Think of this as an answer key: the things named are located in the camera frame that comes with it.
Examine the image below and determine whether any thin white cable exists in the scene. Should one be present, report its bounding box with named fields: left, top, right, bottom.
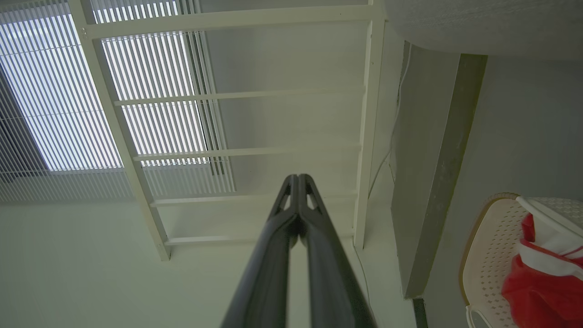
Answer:
left=354, top=43, right=413, bottom=319

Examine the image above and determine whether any grey concrete ledge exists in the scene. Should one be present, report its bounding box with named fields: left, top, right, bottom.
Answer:
left=390, top=40, right=489, bottom=300

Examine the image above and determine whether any red and white clothing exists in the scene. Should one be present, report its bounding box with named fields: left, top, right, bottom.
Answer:
left=501, top=213, right=583, bottom=328

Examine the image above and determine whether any black baseboard strip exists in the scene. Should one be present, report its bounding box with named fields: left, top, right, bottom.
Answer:
left=412, top=297, right=429, bottom=328

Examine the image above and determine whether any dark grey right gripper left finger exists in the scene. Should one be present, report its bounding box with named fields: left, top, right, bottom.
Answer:
left=220, top=174, right=300, bottom=328

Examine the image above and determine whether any white metal railing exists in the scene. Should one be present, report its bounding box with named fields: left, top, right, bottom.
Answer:
left=67, top=0, right=389, bottom=262

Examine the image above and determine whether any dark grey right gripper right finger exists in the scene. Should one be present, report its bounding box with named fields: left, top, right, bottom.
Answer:
left=297, top=174, right=378, bottom=328

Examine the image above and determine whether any cream perforated laundry basket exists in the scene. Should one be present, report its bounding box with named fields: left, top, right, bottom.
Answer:
left=459, top=192, right=583, bottom=328

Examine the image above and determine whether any white slatted window blind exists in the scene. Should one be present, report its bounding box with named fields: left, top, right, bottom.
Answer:
left=0, top=0, right=237, bottom=204

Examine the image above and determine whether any grey fabric sofa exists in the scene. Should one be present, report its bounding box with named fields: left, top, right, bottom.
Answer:
left=382, top=0, right=583, bottom=62

